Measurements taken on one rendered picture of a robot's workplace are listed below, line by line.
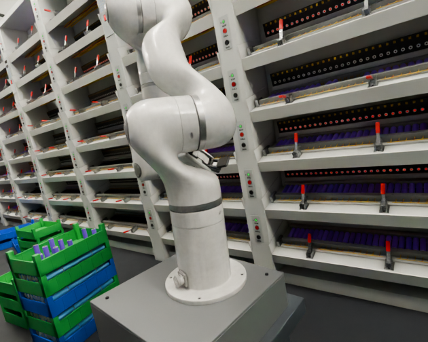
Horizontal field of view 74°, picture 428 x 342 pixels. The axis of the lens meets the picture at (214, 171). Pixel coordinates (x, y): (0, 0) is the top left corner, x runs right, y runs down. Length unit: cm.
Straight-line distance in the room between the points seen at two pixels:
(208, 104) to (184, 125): 7
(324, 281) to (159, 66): 101
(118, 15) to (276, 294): 78
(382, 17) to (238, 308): 85
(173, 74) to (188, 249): 38
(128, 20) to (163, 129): 38
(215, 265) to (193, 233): 9
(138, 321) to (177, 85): 50
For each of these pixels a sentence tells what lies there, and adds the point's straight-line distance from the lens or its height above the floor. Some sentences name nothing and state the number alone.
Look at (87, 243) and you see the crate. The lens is 129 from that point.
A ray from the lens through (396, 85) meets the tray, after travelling 100.
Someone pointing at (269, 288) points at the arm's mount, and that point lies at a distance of 67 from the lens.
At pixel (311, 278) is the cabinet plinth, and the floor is 5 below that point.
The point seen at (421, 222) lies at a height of 33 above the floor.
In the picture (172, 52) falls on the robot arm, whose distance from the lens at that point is 70.
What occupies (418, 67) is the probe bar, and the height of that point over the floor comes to 78.
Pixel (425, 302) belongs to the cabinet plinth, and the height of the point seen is 4.
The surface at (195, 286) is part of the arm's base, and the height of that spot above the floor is 40.
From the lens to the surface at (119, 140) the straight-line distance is 175.
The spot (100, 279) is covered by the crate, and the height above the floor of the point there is 18.
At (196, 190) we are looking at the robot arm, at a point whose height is 60.
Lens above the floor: 72
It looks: 9 degrees down
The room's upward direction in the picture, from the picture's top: 10 degrees counter-clockwise
